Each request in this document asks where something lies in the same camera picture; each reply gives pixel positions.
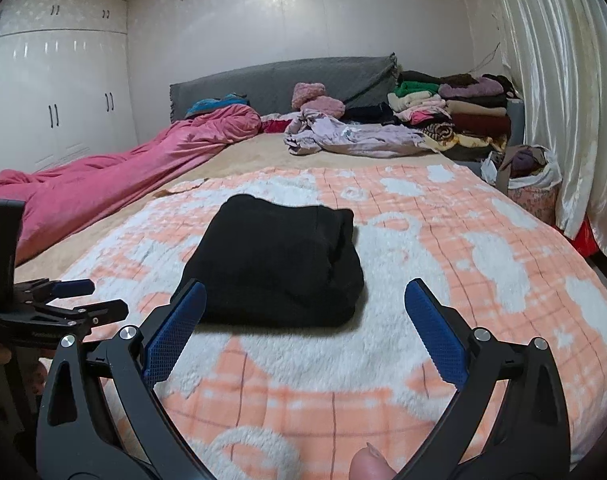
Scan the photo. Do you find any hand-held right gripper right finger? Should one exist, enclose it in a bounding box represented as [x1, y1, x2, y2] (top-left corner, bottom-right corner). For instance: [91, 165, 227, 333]
[404, 277, 571, 480]

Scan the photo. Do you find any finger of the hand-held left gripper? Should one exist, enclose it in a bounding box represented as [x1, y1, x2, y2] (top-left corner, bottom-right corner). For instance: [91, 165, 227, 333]
[28, 299, 129, 342]
[14, 279, 95, 307]

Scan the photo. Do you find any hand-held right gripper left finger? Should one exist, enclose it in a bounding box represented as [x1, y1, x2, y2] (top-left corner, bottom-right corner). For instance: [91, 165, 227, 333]
[36, 280, 208, 480]

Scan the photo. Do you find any black sweater with orange cuffs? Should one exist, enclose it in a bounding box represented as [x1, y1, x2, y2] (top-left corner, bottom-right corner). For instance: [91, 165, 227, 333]
[171, 194, 367, 328]

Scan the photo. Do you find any white plastic bag of clothes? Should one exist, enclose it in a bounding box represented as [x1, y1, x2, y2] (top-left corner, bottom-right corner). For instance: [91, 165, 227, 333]
[481, 144, 564, 191]

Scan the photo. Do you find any stack of folded clothes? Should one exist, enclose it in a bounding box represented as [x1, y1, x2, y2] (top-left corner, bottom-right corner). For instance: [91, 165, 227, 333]
[343, 70, 514, 163]

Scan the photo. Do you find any person's left hand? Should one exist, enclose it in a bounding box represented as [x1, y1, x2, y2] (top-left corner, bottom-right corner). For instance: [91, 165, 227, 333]
[0, 345, 52, 398]

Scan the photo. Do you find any person's right hand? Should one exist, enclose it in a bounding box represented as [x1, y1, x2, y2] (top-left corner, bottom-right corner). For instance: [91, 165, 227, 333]
[349, 442, 399, 480]

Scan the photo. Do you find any pink checked bear blanket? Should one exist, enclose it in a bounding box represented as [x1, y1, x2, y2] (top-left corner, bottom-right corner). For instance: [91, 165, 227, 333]
[58, 162, 607, 480]

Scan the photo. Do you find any pink quilt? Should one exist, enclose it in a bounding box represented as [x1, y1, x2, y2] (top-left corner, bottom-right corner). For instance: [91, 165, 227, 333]
[0, 105, 262, 266]

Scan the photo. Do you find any pink floral bag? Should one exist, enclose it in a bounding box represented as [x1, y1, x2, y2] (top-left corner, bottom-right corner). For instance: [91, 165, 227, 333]
[508, 180, 559, 226]

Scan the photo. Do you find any red plastic bag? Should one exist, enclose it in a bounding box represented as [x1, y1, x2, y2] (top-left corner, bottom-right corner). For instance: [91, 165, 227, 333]
[573, 215, 600, 258]

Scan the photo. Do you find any white wardrobe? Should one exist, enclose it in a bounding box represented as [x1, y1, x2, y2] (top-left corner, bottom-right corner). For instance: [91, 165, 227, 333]
[0, 0, 139, 173]

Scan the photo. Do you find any crumpled lilac garment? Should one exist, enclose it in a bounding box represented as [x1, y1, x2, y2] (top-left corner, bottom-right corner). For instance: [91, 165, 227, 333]
[284, 110, 429, 157]

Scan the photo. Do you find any grey bedside panel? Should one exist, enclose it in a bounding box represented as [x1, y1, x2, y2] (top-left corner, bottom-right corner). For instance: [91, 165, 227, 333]
[506, 100, 527, 148]

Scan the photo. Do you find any blue patterned cloth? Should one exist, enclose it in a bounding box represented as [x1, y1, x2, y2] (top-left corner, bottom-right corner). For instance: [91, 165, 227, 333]
[184, 92, 249, 118]

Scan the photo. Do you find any dark red cloth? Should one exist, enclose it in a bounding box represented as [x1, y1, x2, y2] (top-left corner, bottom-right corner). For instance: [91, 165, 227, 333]
[261, 114, 297, 133]

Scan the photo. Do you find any grey headboard cover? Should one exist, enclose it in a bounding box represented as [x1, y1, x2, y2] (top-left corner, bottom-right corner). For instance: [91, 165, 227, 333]
[170, 52, 399, 123]

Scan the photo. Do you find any white satin curtain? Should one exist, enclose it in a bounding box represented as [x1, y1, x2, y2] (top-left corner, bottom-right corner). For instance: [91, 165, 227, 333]
[488, 0, 607, 281]

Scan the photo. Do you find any thin dark wall cable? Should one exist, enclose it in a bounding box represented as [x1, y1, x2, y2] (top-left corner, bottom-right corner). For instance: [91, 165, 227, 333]
[476, 42, 505, 70]

